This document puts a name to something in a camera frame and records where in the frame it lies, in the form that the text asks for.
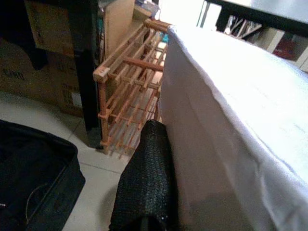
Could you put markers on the black desk frame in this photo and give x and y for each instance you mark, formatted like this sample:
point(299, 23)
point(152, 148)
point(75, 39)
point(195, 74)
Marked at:
point(255, 15)

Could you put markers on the black fabric bag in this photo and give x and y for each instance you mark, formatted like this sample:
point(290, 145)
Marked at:
point(36, 173)

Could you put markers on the wooden slatted rack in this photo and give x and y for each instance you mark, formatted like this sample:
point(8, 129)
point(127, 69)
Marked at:
point(125, 79)

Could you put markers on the white shelf unit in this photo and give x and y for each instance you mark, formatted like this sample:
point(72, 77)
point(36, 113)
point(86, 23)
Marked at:
point(281, 45)

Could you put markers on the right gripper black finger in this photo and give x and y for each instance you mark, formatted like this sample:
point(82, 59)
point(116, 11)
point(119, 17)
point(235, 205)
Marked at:
point(144, 180)

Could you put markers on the light wooden board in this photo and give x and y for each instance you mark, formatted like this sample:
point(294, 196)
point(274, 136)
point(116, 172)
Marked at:
point(118, 24)

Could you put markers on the large brown cardboard box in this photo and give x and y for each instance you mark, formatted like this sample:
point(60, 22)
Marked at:
point(36, 81)

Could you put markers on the small brown cardboard box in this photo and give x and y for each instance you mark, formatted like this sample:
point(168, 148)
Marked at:
point(53, 24)

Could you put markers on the black square post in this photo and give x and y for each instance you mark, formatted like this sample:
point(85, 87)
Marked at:
point(84, 72)

